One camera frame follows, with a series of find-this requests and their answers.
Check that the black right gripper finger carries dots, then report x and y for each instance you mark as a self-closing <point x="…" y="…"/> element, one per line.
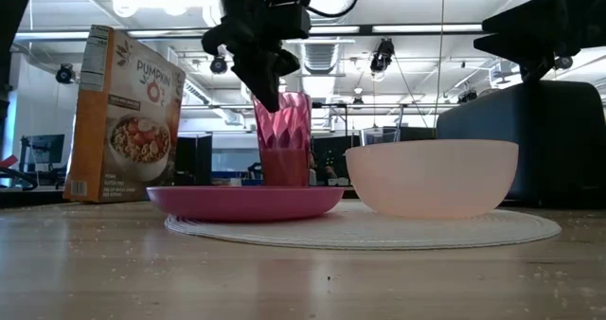
<point x="530" y="48"/>
<point x="535" y="19"/>

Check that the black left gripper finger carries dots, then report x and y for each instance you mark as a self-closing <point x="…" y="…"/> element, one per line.
<point x="289" y="64"/>
<point x="262" y="85"/>

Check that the pink faceted plastic tumbler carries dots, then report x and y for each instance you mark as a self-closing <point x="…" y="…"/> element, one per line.
<point x="284" y="159"/>

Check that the magenta plastic plate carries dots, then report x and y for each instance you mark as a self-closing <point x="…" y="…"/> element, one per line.
<point x="246" y="204"/>

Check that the orange pumpkin cereal box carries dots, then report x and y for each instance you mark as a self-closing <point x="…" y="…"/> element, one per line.
<point x="123" y="121"/>

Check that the pale pink plastic bowl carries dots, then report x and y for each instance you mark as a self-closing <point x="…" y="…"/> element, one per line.
<point x="431" y="178"/>

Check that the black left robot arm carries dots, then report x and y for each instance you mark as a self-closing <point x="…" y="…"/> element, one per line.
<point x="14" y="7"/>

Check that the black ceiling spotlight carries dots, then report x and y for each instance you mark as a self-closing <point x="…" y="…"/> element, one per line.
<point x="219" y="65"/>
<point x="468" y="95"/>
<point x="65" y="74"/>
<point x="382" y="57"/>

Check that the black two-slot toaster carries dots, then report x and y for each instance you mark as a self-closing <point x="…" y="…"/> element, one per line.
<point x="558" y="140"/>

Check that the black office partition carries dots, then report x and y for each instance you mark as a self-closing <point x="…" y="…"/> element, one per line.
<point x="194" y="161"/>

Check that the person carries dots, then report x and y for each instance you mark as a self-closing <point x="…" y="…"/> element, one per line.
<point x="326" y="171"/>

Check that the black overhead light bar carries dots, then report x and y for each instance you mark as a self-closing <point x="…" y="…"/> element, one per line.
<point x="402" y="28"/>

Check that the white round woven placemat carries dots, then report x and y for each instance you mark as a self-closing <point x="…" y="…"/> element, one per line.
<point x="360" y="235"/>

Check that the dark computer monitor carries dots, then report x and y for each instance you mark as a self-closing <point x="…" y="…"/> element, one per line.
<point x="42" y="148"/>

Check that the silver ceiling air duct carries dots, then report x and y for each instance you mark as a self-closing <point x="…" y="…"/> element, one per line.
<point x="322" y="57"/>

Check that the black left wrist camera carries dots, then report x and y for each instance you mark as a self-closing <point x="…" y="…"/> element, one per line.
<point x="295" y="22"/>

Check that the black metal table frame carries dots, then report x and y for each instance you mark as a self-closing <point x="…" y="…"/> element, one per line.
<point x="33" y="198"/>

